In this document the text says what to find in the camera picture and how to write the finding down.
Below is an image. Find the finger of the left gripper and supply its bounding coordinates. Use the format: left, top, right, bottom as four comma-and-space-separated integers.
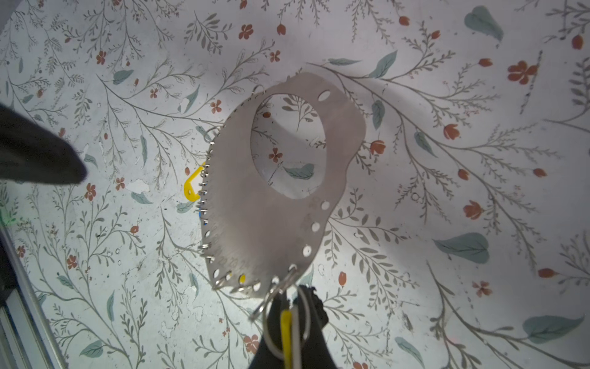
1, 105, 88, 185

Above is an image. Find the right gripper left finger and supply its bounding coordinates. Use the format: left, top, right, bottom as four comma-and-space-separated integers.
249, 293, 288, 369

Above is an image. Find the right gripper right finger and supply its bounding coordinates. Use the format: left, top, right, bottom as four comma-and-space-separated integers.
295, 284, 336, 369

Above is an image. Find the yellow key tag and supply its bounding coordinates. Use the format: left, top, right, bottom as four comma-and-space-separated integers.
183, 163, 205, 202
280, 310, 293, 369

